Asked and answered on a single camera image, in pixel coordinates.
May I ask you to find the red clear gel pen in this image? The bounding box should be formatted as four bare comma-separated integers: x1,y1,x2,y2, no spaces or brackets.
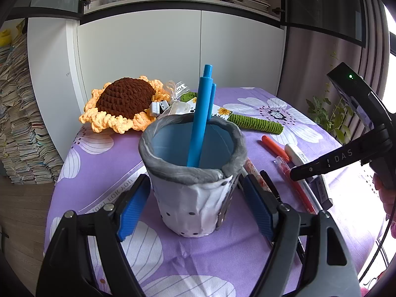
275,156,318,214

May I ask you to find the white correction tape pen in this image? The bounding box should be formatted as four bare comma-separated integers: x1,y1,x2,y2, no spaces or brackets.
285,144,309,166

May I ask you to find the orange marker pen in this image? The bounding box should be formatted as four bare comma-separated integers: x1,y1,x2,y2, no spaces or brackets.
261,135,291,163

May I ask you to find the patterned pen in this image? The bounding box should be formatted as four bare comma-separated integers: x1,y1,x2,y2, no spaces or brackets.
244,158,281,202

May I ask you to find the grey white pen holder cup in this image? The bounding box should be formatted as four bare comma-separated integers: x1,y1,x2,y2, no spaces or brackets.
138,113,247,238

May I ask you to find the blue pen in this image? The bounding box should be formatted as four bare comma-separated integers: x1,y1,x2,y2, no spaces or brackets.
187,64,216,168

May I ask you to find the right hand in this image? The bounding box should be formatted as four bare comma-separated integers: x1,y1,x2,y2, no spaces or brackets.
373,174,395,219

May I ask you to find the potted green plant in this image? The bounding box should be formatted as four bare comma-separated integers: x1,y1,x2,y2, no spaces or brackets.
306,78,352,145

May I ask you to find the purple floral tablecloth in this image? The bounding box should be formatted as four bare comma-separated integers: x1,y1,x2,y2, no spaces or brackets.
44,86,369,297

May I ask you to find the pink grey curtain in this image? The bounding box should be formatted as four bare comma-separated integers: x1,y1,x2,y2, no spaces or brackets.
276,0,391,143

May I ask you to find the stack of books on floor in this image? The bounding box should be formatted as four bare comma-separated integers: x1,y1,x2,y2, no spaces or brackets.
1,34,63,184

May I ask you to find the crochet sunflower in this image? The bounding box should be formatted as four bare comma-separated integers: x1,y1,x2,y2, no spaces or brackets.
78,75,285,136

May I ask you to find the right pile of papers on shelf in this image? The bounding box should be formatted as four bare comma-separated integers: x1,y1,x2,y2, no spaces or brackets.
223,0,271,13

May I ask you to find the white bookshelf cabinet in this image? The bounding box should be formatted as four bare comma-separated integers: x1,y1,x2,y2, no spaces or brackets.
27,0,285,158

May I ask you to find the black cable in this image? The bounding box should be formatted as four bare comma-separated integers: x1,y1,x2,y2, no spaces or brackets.
358,203,396,282

